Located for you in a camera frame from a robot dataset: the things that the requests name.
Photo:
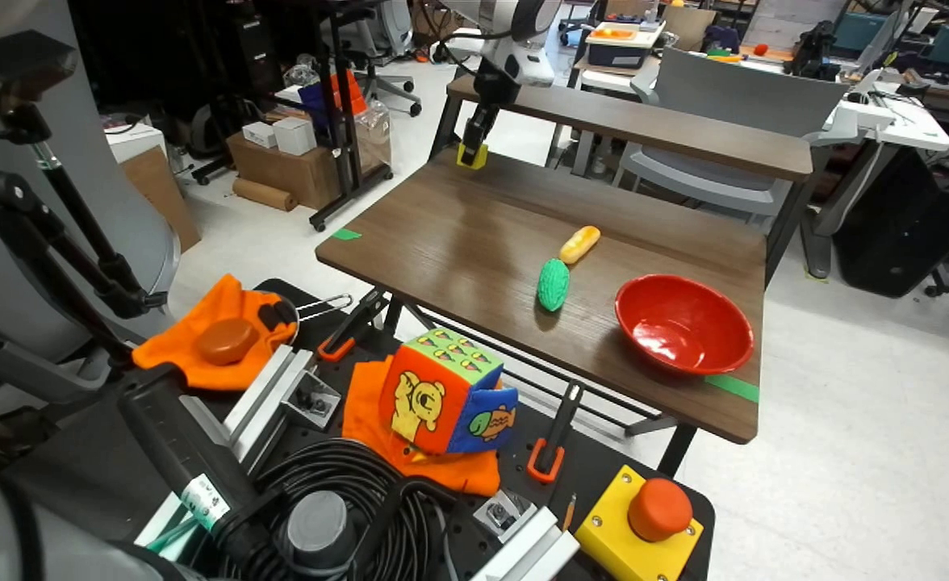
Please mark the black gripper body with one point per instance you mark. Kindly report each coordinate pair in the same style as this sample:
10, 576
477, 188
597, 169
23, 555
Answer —
499, 80

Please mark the brown wooden table with shelf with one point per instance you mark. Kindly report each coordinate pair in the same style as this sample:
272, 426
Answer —
496, 243

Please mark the black pole floor stand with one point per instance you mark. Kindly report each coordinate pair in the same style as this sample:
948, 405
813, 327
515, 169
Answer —
344, 117

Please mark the yellow toy corn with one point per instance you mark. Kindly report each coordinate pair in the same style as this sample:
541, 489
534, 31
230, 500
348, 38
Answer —
579, 246

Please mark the small green tape piece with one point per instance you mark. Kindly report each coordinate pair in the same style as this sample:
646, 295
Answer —
348, 236

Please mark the open cardboard box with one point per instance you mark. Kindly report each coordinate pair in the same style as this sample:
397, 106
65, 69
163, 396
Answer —
302, 172

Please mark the green toy cucumber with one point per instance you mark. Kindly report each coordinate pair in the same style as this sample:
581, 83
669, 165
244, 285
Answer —
554, 289

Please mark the white small boxes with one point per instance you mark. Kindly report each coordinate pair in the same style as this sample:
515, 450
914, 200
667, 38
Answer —
283, 136

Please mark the grey office chair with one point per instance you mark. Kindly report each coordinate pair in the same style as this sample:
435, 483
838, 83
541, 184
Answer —
735, 106

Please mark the colourful soft picture cube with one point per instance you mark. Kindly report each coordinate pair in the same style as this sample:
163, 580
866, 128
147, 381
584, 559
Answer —
437, 391

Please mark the red plastic bowl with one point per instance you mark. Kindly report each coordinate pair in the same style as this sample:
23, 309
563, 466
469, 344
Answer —
682, 327

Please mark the orange cloth under cube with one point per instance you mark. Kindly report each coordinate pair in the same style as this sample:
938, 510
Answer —
365, 409

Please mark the printed fiducial tag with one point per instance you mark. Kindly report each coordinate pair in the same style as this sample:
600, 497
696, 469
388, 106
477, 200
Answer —
313, 401
504, 515

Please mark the flat cardboard panel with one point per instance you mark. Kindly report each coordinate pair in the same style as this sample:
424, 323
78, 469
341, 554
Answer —
163, 194

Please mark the black cart platform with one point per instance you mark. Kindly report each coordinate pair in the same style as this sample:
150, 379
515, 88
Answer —
592, 455

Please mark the orange cloth with disc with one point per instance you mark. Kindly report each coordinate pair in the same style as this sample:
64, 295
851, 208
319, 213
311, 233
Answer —
179, 350

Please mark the long green tape strip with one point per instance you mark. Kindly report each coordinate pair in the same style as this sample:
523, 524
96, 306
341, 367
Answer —
735, 391

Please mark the white desk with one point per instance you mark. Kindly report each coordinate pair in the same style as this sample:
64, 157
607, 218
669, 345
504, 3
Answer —
895, 120

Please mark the grey round knob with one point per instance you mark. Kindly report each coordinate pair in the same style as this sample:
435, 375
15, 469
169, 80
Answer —
319, 524

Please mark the yellow box red stop button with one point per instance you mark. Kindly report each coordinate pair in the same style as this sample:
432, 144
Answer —
614, 535

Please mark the long aluminium extrusion rail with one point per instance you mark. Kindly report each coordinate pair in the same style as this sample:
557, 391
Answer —
265, 391

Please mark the short aluminium extrusion rail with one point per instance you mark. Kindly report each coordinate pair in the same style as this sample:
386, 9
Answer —
527, 551

